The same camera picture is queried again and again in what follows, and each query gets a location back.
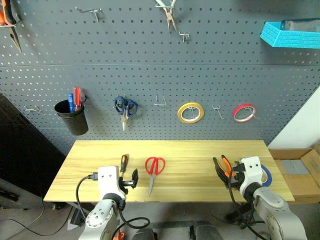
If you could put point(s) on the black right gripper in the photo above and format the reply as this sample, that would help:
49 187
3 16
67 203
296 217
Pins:
239 180

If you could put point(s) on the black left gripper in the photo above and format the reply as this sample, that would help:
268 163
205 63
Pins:
127 184

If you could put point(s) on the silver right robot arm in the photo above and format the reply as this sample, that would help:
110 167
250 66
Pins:
275 212

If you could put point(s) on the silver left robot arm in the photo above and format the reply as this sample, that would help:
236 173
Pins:
100 220

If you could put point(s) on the grey pegboard wall panel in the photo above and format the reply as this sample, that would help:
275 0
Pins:
160 75

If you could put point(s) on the black table base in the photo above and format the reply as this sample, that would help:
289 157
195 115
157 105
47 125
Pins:
235 215

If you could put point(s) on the blue tape roll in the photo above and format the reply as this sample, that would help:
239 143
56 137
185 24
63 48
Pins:
267 176

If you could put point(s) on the dark rounded shape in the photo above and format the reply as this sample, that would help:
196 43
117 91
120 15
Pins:
205 231
145 234

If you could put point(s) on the small orange part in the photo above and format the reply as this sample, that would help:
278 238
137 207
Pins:
121 235

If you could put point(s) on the grey table leg with caster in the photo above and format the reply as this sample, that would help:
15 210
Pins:
73 216

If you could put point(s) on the red tape roll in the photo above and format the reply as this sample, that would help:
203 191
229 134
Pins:
236 112

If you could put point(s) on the metal pegboard hook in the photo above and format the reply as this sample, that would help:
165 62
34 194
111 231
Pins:
96 13
184 36
33 109
217 110
160 103

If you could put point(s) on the brown cardboard box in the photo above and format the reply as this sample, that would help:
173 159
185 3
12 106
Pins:
305 185

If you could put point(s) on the black plastic cup holder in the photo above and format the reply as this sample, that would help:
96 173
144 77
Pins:
73 122

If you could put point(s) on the yellow tape roll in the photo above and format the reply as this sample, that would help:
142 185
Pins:
180 113

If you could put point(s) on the black cabinet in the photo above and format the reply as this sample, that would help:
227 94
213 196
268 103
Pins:
22 155

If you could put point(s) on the teal plastic basket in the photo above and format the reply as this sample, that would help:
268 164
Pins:
290 38

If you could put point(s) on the large orange black pliers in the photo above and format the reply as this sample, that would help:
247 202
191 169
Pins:
8 15

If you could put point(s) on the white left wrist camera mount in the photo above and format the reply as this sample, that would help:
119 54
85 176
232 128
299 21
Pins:
107 180

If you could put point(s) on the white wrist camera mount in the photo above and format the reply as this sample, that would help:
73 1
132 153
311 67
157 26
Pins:
107 180
251 172

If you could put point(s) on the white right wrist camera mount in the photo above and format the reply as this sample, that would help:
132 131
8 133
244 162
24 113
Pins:
251 172

